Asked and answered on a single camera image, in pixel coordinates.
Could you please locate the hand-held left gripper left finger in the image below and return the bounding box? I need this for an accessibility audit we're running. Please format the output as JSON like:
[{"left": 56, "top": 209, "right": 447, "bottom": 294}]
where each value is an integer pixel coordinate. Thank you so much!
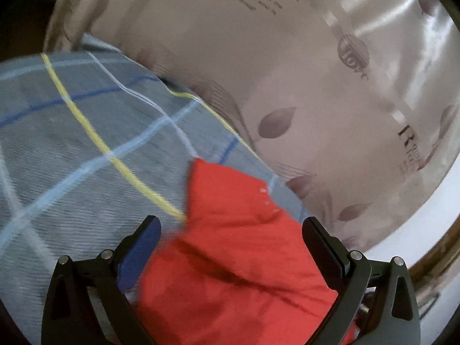
[{"left": 41, "top": 215, "right": 162, "bottom": 345}]

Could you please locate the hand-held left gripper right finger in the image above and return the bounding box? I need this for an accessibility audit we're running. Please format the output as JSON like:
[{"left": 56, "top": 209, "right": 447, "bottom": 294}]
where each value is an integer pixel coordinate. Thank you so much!
[{"left": 302, "top": 216, "right": 421, "bottom": 345}]

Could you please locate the red small garment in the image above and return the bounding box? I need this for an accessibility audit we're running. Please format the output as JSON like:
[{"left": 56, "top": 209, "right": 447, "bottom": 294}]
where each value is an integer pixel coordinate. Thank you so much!
[{"left": 135, "top": 158, "right": 360, "bottom": 345}]

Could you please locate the grey plaid bed sheet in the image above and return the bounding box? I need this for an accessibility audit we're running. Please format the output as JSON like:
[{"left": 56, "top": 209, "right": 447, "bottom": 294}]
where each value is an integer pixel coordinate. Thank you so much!
[{"left": 0, "top": 34, "right": 306, "bottom": 345}]

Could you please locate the leaf-print beige curtain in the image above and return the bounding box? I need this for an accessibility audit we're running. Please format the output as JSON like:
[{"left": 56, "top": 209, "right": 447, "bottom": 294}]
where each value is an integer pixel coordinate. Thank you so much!
[{"left": 43, "top": 0, "right": 458, "bottom": 254}]

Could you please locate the brown wooden door frame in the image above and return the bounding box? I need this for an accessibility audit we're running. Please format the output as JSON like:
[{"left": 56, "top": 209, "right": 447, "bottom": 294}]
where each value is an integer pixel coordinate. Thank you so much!
[{"left": 408, "top": 201, "right": 459, "bottom": 317}]

